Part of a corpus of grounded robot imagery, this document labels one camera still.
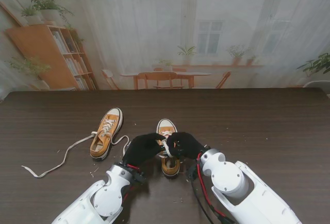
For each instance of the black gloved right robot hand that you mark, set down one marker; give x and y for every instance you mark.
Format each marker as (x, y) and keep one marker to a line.
(188, 145)

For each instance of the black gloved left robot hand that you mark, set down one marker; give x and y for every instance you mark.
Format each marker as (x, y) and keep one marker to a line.
(141, 149)

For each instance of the yellow canvas sneaker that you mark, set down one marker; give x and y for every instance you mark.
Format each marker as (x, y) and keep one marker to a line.
(113, 112)
(166, 124)

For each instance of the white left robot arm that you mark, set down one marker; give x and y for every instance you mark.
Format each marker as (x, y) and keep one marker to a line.
(103, 198)

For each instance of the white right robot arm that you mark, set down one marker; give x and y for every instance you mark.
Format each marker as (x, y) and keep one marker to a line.
(237, 182)

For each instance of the printed room scene backdrop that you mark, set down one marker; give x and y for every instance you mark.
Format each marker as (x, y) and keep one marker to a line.
(141, 28)

